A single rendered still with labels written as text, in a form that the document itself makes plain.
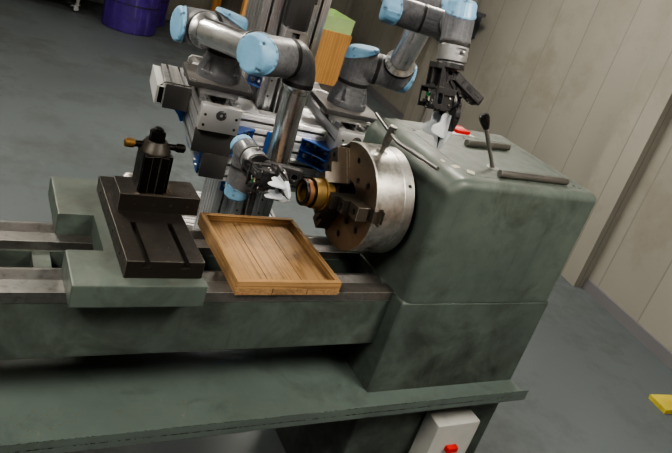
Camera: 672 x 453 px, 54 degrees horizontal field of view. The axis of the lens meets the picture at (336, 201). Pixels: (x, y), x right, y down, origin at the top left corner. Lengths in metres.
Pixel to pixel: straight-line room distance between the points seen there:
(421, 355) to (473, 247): 0.39
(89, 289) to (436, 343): 1.06
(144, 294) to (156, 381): 0.40
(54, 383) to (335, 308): 0.74
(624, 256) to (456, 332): 2.80
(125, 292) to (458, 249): 0.91
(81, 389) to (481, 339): 1.19
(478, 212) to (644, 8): 3.46
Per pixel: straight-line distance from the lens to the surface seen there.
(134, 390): 1.84
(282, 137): 2.02
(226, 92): 2.28
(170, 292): 1.55
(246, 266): 1.76
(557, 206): 2.05
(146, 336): 1.69
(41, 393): 1.81
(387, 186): 1.76
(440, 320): 2.02
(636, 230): 4.74
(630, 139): 4.77
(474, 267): 1.97
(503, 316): 2.19
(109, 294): 1.52
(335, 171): 1.84
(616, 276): 4.81
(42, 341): 1.65
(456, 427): 2.29
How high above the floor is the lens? 1.75
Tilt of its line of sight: 22 degrees down
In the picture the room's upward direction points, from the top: 18 degrees clockwise
